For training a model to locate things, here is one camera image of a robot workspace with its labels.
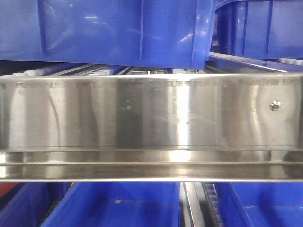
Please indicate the silver rail screw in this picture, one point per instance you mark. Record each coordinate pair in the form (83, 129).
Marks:
(275, 105)

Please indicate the blue bin lower right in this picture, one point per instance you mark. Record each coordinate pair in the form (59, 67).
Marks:
(260, 204)

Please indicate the blue bin lower left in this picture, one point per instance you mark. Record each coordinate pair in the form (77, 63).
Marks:
(27, 204)

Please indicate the large blue plastic bin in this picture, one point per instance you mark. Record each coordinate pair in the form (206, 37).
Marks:
(150, 33)

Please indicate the roller track lower shelf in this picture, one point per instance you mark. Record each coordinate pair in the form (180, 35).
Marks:
(199, 205)

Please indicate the blue bin upper right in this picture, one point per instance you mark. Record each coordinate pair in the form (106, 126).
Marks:
(259, 29)

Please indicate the stainless steel shelf front rail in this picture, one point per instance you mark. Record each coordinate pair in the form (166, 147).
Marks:
(178, 127)

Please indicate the blue bin lower middle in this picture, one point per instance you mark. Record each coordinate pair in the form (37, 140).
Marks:
(118, 204)

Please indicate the white roller track left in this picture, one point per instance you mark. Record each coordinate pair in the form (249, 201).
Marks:
(43, 71)

